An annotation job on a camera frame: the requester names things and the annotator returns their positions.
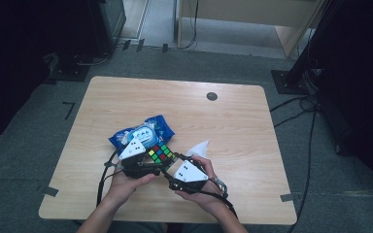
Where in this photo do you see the left hand-held gripper cable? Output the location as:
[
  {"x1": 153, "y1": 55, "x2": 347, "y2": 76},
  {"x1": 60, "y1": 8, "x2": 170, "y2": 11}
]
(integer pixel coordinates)
[{"x1": 95, "y1": 147, "x2": 125, "y2": 208}]

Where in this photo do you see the black angled floor tape mark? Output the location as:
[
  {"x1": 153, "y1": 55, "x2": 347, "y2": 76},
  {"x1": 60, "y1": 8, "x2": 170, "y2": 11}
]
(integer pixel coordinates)
[{"x1": 61, "y1": 101, "x2": 77, "y2": 121}]

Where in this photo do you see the blue wet wipes pack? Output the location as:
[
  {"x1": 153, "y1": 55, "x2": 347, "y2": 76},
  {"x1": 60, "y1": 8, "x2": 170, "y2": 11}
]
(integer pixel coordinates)
[{"x1": 108, "y1": 115, "x2": 176, "y2": 153}]

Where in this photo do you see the black hanging cable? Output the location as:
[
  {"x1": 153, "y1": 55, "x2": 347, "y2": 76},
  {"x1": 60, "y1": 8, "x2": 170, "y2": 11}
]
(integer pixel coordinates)
[{"x1": 178, "y1": 0, "x2": 199, "y2": 51}]

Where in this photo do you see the person's right hand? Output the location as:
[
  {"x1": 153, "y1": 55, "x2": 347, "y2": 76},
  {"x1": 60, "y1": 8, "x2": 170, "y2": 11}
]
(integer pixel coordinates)
[{"x1": 175, "y1": 155, "x2": 229, "y2": 217}]

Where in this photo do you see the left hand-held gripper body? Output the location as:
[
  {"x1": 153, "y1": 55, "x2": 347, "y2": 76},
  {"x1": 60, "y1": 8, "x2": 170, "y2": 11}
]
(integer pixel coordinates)
[{"x1": 119, "y1": 138, "x2": 151, "y2": 179}]

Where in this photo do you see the black curtain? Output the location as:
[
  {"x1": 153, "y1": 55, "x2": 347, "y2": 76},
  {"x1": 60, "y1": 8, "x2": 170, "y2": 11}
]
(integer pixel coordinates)
[
  {"x1": 304, "y1": 0, "x2": 373, "y2": 208},
  {"x1": 0, "y1": 0, "x2": 111, "y2": 149}
]

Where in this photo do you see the white wet wipe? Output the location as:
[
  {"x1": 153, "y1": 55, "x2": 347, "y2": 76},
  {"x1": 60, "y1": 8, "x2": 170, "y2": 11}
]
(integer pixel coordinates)
[{"x1": 185, "y1": 139, "x2": 211, "y2": 159}]

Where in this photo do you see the right hand-held gripper cable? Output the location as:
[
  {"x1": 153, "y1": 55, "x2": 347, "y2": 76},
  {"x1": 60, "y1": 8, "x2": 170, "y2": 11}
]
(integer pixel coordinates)
[{"x1": 187, "y1": 188, "x2": 240, "y2": 219}]

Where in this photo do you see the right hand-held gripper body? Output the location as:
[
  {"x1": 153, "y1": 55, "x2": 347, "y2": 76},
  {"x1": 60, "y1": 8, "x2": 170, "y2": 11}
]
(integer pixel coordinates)
[{"x1": 168, "y1": 159, "x2": 214, "y2": 194}]

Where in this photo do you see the dark cabinet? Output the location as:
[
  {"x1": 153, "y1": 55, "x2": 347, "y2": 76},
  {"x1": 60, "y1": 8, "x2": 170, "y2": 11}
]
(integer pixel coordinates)
[{"x1": 86, "y1": 0, "x2": 127, "y2": 56}]

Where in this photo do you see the person's left hand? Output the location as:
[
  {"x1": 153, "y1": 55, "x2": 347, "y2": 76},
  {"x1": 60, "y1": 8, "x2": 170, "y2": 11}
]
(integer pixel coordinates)
[{"x1": 110, "y1": 170, "x2": 158, "y2": 208}]

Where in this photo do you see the long black floor cable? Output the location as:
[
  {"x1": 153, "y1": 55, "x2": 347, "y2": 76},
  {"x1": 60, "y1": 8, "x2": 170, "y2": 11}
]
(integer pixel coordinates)
[{"x1": 286, "y1": 105, "x2": 319, "y2": 233}]

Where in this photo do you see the hand-held gripper cable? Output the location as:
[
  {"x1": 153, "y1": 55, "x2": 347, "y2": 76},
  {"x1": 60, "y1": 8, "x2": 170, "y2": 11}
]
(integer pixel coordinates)
[
  {"x1": 95, "y1": 147, "x2": 125, "y2": 208},
  {"x1": 187, "y1": 188, "x2": 240, "y2": 219}
]

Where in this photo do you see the black metal stand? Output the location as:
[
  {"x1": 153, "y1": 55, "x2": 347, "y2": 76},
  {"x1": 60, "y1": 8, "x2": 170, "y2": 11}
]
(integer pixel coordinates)
[
  {"x1": 49, "y1": 52, "x2": 92, "y2": 83},
  {"x1": 270, "y1": 0, "x2": 329, "y2": 96}
]

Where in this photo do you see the multicoloured puzzle cube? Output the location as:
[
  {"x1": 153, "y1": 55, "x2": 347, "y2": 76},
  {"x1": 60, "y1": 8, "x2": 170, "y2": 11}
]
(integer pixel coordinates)
[{"x1": 147, "y1": 142, "x2": 177, "y2": 166}]

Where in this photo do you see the light wooden cabinet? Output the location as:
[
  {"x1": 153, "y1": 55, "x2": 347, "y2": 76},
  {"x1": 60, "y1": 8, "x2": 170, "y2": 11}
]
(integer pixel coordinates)
[{"x1": 176, "y1": 0, "x2": 325, "y2": 60}]

